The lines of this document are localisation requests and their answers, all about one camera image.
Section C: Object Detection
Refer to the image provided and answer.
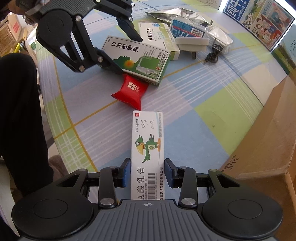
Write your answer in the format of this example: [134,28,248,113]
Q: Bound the silver foil pouch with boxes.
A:
[145,8,213,27]
[207,25,233,54]

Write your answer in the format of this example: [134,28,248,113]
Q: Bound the white green tablet box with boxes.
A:
[138,23,180,61]

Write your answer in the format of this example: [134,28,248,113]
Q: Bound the open cardboard box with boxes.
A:
[220,75,296,240]

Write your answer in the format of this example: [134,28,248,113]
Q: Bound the green white spray box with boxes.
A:
[102,36,171,86]

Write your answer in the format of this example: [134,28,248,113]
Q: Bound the plaid tablecloth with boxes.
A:
[37,1,286,172]

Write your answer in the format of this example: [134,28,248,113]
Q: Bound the white power adapter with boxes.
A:
[175,37,209,60]

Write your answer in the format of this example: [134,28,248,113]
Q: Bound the red candy packet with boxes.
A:
[111,74,149,111]

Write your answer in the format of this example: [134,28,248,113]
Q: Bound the blue white small box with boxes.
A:
[170,16,208,38]

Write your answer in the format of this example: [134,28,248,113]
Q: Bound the white ointment box green bird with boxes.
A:
[130,111,165,200]

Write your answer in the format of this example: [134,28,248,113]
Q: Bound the green pasture milk carton box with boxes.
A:
[272,25,296,77]

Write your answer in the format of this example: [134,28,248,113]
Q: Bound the blue milk carton box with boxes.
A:
[223,0,295,51]

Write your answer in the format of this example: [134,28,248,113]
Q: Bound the black cable with plug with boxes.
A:
[204,45,223,64]

